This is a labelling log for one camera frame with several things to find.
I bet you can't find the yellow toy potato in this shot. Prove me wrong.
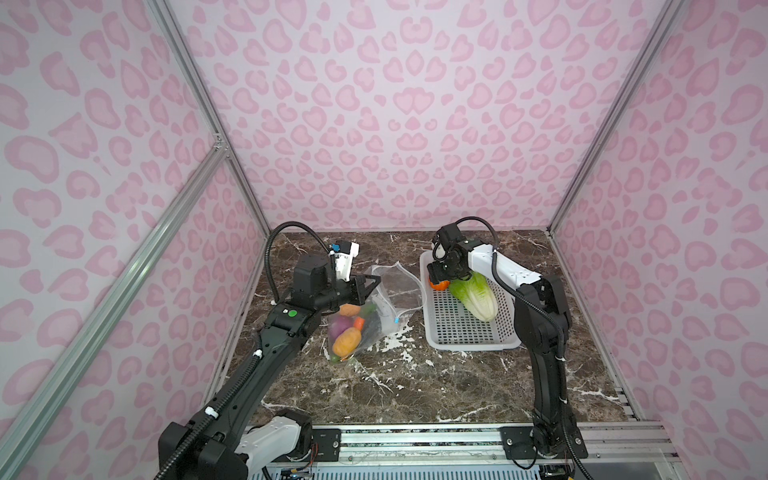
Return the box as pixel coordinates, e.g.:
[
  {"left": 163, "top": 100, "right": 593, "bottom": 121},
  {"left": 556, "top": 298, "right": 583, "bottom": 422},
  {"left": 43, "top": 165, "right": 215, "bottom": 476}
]
[{"left": 332, "top": 327, "right": 362, "bottom": 358}]

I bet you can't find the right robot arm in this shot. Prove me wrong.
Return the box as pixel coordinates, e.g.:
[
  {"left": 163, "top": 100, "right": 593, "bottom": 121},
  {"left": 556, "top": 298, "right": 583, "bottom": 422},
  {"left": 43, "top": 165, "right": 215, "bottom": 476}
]
[{"left": 427, "top": 217, "right": 588, "bottom": 464}]

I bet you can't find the aluminium diagonal wall bar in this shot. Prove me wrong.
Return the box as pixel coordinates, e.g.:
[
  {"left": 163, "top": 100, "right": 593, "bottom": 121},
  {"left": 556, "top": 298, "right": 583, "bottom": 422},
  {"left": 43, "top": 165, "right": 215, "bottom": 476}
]
[{"left": 1, "top": 141, "right": 228, "bottom": 479}]

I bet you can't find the green toy lettuce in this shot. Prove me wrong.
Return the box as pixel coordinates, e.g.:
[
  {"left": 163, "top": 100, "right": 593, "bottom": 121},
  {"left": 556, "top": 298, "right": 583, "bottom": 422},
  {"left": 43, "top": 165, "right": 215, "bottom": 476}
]
[{"left": 449, "top": 273, "right": 498, "bottom": 322}]

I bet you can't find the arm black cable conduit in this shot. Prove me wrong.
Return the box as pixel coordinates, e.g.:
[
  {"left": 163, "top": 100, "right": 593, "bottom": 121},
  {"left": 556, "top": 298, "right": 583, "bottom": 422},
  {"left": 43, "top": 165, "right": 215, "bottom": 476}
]
[
  {"left": 452, "top": 215, "right": 595, "bottom": 480},
  {"left": 152, "top": 220, "right": 334, "bottom": 480}
]

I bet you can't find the purple toy onion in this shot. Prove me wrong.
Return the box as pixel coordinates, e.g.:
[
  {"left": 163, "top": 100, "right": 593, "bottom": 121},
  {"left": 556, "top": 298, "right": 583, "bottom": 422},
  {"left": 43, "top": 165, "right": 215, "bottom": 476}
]
[{"left": 328, "top": 315, "right": 354, "bottom": 343}]

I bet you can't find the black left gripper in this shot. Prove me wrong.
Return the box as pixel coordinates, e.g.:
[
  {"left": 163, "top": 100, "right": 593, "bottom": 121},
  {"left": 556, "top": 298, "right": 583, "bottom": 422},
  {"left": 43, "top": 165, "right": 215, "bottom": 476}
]
[{"left": 315, "top": 272, "right": 381, "bottom": 314}]

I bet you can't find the aluminium corner post left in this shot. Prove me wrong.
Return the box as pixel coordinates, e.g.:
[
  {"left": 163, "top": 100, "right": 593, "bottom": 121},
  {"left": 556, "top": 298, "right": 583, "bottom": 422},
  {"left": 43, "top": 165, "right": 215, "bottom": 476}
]
[{"left": 147, "top": 0, "right": 271, "bottom": 236}]

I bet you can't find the brown toy bread roll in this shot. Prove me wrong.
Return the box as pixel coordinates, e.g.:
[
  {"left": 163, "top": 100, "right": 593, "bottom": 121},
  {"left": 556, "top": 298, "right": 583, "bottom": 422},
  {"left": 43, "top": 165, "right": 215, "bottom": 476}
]
[{"left": 338, "top": 304, "right": 362, "bottom": 318}]

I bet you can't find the white perforated plastic basket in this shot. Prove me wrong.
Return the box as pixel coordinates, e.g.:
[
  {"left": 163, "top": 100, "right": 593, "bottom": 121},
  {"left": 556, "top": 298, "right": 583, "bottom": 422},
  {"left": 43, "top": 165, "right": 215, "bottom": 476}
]
[{"left": 420, "top": 245, "right": 521, "bottom": 352}]

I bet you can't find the aluminium corner post right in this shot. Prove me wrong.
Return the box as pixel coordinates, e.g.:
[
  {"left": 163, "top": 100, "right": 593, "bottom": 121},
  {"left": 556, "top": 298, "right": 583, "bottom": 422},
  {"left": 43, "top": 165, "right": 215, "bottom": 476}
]
[{"left": 547, "top": 0, "right": 688, "bottom": 237}]

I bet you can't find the aluminium corner post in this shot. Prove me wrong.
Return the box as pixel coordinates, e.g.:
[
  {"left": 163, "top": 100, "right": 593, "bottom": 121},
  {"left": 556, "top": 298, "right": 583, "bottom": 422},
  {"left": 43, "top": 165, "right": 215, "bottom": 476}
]
[
  {"left": 547, "top": 0, "right": 688, "bottom": 237},
  {"left": 147, "top": 0, "right": 271, "bottom": 236}
]

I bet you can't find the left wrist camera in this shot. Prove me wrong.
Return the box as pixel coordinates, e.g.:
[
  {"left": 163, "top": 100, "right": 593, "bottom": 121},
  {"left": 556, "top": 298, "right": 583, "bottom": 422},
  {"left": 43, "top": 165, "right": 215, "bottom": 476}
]
[{"left": 329, "top": 240, "right": 360, "bottom": 282}]

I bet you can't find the clear zip top bag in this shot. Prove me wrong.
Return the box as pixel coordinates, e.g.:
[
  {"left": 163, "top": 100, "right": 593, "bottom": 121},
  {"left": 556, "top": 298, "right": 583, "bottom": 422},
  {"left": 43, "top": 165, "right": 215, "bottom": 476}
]
[{"left": 327, "top": 262, "right": 424, "bottom": 363}]

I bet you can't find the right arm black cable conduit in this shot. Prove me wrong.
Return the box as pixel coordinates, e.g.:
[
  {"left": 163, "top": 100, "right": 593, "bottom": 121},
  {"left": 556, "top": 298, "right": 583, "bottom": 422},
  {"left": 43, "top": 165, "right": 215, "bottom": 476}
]
[{"left": 452, "top": 215, "right": 595, "bottom": 480}]

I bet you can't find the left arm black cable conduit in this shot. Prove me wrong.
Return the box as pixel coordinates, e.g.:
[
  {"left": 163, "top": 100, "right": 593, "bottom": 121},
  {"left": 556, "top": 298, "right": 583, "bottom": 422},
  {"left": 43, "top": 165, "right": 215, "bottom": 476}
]
[{"left": 152, "top": 220, "right": 334, "bottom": 480}]

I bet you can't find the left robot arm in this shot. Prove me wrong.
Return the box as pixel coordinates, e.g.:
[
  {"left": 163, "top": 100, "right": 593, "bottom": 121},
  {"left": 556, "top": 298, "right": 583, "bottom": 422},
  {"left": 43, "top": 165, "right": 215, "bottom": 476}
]
[{"left": 156, "top": 253, "right": 381, "bottom": 479}]

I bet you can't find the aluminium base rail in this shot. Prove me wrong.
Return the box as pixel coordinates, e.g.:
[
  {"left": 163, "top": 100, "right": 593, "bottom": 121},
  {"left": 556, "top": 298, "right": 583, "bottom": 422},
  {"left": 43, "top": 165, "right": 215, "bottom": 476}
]
[{"left": 252, "top": 421, "right": 688, "bottom": 479}]

